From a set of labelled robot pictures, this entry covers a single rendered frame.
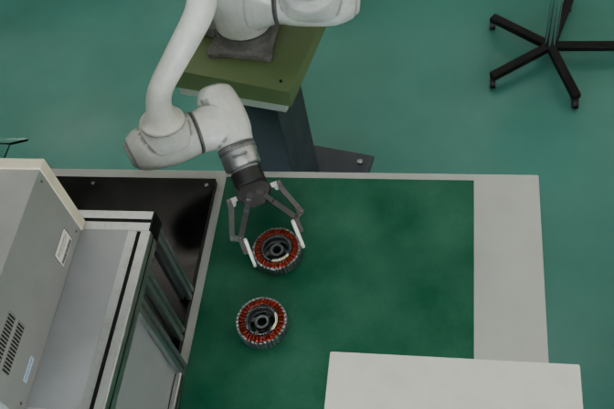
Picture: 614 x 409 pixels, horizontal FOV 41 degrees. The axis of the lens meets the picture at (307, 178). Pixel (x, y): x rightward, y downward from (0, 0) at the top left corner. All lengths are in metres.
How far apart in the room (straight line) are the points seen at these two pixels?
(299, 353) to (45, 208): 0.64
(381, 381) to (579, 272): 1.56
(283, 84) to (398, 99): 1.06
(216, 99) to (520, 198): 0.74
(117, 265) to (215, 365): 0.38
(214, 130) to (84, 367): 0.66
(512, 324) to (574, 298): 0.91
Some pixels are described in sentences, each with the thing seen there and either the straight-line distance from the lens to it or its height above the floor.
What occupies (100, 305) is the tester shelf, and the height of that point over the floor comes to 1.11.
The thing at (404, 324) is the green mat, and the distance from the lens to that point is 1.81.
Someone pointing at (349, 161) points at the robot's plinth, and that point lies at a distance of 2.96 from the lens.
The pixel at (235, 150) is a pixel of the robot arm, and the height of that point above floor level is 0.93.
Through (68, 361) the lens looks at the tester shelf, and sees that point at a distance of 1.51.
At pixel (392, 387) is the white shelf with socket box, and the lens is 1.27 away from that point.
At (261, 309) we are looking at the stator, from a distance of 1.83.
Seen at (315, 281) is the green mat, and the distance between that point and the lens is 1.87.
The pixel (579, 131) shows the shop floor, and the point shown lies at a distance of 3.08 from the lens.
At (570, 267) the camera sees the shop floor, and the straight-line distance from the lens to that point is 2.76.
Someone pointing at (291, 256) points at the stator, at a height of 0.79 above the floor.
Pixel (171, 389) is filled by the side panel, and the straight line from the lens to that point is 1.80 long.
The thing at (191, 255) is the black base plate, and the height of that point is 0.77.
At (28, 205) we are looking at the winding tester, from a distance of 1.46.
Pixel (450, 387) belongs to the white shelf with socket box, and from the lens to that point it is 1.26.
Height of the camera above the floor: 2.38
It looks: 54 degrees down
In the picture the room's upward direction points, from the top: 13 degrees counter-clockwise
